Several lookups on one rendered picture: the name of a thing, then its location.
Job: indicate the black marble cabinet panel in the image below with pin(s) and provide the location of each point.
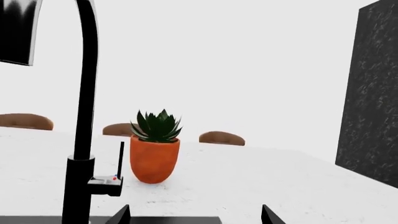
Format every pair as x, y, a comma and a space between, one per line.
371, 93

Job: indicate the black sink basin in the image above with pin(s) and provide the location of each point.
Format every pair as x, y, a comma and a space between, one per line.
174, 220

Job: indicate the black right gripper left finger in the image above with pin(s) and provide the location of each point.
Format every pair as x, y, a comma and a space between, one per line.
122, 216

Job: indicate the green succulent plant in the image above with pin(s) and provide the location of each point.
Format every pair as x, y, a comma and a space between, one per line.
157, 127

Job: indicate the black sink faucet spout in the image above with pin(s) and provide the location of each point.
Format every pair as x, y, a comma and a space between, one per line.
83, 116

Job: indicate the orange plant pot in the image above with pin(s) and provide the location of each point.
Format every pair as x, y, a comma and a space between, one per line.
154, 161

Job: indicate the brown wooden chair back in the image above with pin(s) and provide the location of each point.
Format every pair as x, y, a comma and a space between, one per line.
26, 121
221, 138
119, 130

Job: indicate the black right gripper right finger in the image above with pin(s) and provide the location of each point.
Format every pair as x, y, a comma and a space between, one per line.
270, 217

